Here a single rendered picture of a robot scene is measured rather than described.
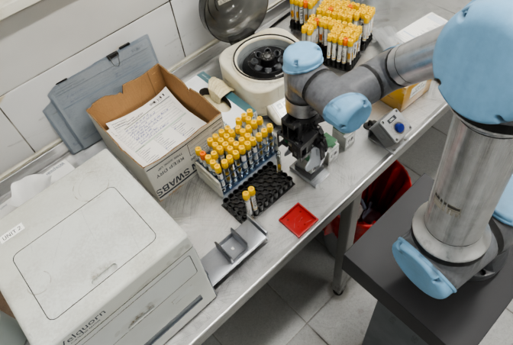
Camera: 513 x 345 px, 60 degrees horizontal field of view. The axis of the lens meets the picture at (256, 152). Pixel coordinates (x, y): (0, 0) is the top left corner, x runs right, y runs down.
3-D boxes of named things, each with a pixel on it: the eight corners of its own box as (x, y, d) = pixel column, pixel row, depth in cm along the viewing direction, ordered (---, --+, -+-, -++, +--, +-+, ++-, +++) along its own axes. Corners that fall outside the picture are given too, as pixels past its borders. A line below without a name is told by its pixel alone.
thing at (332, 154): (328, 166, 116) (329, 149, 111) (314, 156, 118) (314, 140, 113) (338, 156, 117) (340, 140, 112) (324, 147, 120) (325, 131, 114)
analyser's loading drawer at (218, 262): (200, 301, 95) (195, 292, 91) (182, 279, 98) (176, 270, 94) (269, 239, 102) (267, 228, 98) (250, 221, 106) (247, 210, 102)
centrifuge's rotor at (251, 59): (262, 99, 125) (259, 81, 120) (233, 71, 134) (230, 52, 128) (305, 75, 130) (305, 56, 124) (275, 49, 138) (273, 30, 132)
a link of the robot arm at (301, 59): (300, 72, 78) (272, 49, 83) (301, 114, 87) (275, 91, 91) (335, 53, 80) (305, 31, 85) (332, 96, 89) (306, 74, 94)
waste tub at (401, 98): (400, 114, 124) (406, 88, 117) (363, 90, 131) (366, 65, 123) (430, 90, 129) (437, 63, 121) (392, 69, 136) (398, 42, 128)
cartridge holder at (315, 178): (315, 188, 112) (316, 180, 109) (289, 169, 116) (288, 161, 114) (329, 175, 114) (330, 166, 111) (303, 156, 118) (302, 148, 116)
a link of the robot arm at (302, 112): (301, 75, 94) (331, 92, 90) (301, 91, 97) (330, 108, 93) (276, 95, 91) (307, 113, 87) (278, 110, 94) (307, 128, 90)
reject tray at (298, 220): (298, 238, 104) (298, 236, 103) (279, 220, 107) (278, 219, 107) (318, 220, 106) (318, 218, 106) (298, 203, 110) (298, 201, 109)
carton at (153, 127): (159, 204, 113) (142, 170, 101) (103, 144, 128) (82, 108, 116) (232, 149, 122) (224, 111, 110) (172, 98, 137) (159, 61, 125)
